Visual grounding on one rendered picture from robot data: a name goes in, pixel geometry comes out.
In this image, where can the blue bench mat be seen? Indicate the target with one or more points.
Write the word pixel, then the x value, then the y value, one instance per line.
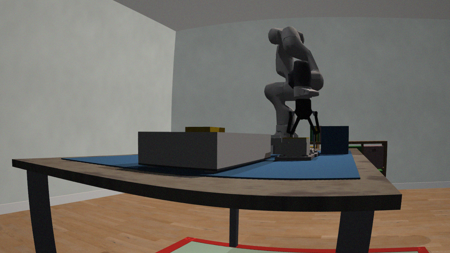
pixel 322 167

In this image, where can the yellow plate with grid of black holes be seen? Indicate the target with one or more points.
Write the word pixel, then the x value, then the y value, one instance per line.
pixel 295 146

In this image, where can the yellow bin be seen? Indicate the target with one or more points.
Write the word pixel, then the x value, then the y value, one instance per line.
pixel 204 129

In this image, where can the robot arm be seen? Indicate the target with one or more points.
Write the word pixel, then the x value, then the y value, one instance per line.
pixel 303 78

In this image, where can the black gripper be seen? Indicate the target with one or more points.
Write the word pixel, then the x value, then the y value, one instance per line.
pixel 303 111

